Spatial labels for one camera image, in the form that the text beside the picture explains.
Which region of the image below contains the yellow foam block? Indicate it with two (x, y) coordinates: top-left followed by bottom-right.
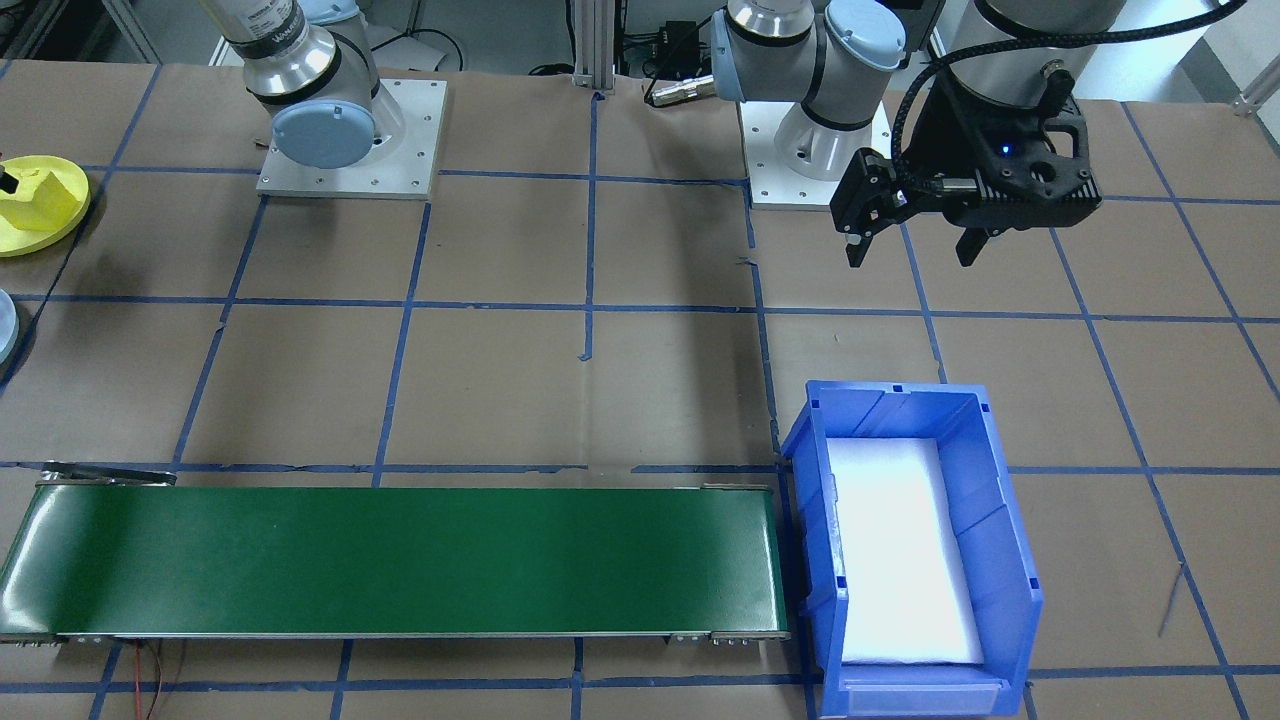
(0, 168), (84, 233)

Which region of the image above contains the yellow plastic plate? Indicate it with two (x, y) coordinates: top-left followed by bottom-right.
(0, 155), (93, 258)

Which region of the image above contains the silver metal cylinder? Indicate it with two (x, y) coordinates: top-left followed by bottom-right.
(645, 75), (716, 107)

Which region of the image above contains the black electronic device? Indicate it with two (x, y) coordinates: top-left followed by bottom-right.
(655, 20), (716, 66)

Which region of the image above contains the white foam pad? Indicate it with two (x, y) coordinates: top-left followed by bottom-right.
(830, 437), (986, 666)

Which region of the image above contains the blue plastic storage bin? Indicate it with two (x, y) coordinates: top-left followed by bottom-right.
(780, 378), (1044, 719)

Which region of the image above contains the green conveyor belt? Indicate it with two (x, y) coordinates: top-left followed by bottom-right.
(0, 462), (791, 646)

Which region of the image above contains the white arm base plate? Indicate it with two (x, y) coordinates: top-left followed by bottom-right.
(257, 78), (448, 201)
(738, 100), (893, 211)

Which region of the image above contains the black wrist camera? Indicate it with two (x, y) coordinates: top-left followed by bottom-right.
(975, 95), (1103, 233)

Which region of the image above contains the red conveyor wire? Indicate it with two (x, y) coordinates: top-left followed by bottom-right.
(128, 640), (191, 720)

